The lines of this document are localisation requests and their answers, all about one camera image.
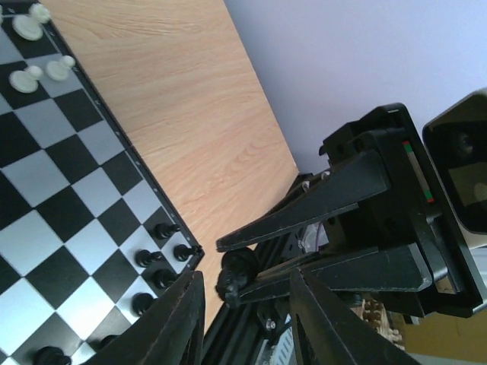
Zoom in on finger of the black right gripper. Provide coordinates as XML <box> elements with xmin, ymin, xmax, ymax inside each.
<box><xmin>216</xmin><ymin>151</ymin><xmax>390</xmax><ymax>252</ymax></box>
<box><xmin>228</xmin><ymin>243</ymin><xmax>433</xmax><ymax>304</ymax></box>

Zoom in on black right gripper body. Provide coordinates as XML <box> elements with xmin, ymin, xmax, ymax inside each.
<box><xmin>319</xmin><ymin>103</ymin><xmax>486</xmax><ymax>318</ymax></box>

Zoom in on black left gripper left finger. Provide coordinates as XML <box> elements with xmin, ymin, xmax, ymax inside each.
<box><xmin>89</xmin><ymin>271</ymin><xmax>205</xmax><ymax>365</ymax></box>

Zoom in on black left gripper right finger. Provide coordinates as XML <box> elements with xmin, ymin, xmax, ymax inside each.
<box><xmin>290</xmin><ymin>269</ymin><xmax>418</xmax><ymax>365</ymax></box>

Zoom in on black knight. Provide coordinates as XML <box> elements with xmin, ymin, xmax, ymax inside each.
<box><xmin>215</xmin><ymin>247</ymin><xmax>259</xmax><ymax>309</ymax></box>

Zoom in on black and grey chessboard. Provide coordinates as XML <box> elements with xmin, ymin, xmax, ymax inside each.
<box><xmin>1</xmin><ymin>1</ymin><xmax>203</xmax><ymax>364</ymax></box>

